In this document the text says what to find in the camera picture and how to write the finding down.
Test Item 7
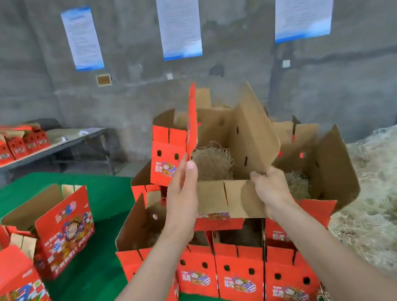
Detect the grey metal table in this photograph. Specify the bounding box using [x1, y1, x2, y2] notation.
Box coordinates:
[0, 120, 118, 195]

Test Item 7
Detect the person's left hand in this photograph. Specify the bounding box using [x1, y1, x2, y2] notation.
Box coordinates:
[150, 158, 211, 250]

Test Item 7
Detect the pile of wood wool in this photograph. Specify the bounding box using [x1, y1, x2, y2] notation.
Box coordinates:
[287, 122, 397, 301]

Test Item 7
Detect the person's right hand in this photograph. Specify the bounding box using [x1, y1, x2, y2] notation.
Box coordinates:
[249, 161, 301, 224]

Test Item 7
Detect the orange wall plate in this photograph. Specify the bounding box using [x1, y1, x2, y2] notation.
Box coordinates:
[95, 72, 115, 89]

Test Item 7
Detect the group of red boxes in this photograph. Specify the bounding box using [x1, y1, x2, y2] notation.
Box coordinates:
[0, 178, 108, 301]

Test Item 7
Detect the small straw filler clump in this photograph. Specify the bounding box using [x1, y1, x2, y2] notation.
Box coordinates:
[285, 169, 314, 203]
[190, 139, 239, 186]

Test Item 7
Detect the person's right forearm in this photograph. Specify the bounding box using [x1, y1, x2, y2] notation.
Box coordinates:
[267, 181, 397, 301]

